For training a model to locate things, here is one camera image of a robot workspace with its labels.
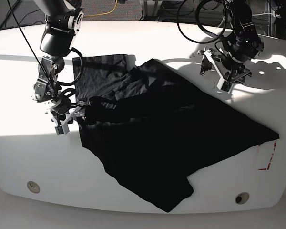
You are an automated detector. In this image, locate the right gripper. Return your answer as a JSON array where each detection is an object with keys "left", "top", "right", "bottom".
[{"left": 50, "top": 98, "right": 90, "bottom": 126}]

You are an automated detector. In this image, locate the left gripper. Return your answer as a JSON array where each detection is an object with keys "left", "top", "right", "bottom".
[{"left": 197, "top": 47, "right": 252, "bottom": 84}]

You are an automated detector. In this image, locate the black t-shirt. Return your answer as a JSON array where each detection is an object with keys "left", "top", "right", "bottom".
[{"left": 72, "top": 54, "right": 279, "bottom": 212}]

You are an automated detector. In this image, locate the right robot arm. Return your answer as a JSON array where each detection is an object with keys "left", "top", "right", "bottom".
[{"left": 34, "top": 0, "right": 84, "bottom": 134}]

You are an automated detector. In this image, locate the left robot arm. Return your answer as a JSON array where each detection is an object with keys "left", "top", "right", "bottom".
[{"left": 209, "top": 0, "right": 264, "bottom": 83}]

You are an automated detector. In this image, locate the left table grommet hole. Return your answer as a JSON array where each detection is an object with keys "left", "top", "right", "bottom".
[{"left": 27, "top": 181, "right": 41, "bottom": 194}]

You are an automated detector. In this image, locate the table grommet hole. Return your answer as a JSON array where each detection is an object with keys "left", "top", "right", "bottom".
[
  {"left": 27, "top": 181, "right": 41, "bottom": 194},
  {"left": 235, "top": 192, "right": 250, "bottom": 205}
]

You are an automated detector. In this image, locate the red tape rectangle marking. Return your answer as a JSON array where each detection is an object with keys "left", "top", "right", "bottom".
[{"left": 256, "top": 141, "right": 277, "bottom": 171}]

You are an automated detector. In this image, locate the right table grommet hole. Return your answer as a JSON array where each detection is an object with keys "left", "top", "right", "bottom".
[{"left": 235, "top": 192, "right": 250, "bottom": 205}]

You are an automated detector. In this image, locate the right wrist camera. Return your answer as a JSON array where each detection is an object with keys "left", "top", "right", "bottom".
[{"left": 55, "top": 125, "right": 70, "bottom": 135}]

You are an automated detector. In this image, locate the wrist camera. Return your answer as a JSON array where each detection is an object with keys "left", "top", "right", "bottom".
[
  {"left": 55, "top": 125, "right": 70, "bottom": 135},
  {"left": 217, "top": 78, "right": 234, "bottom": 93}
]

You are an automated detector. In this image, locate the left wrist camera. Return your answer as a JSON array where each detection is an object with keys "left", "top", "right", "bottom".
[{"left": 217, "top": 78, "right": 234, "bottom": 93}]

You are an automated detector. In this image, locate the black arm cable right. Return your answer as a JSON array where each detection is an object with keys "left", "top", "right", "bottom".
[{"left": 8, "top": 0, "right": 84, "bottom": 101}]

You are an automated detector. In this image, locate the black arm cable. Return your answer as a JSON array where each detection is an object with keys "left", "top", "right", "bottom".
[
  {"left": 8, "top": 0, "right": 84, "bottom": 101},
  {"left": 176, "top": 0, "right": 234, "bottom": 45}
]

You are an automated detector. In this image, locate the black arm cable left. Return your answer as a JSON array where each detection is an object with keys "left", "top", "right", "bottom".
[{"left": 176, "top": 0, "right": 234, "bottom": 45}]

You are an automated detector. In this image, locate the yellow cable on floor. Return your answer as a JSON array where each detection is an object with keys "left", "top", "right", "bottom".
[{"left": 83, "top": 0, "right": 117, "bottom": 19}]

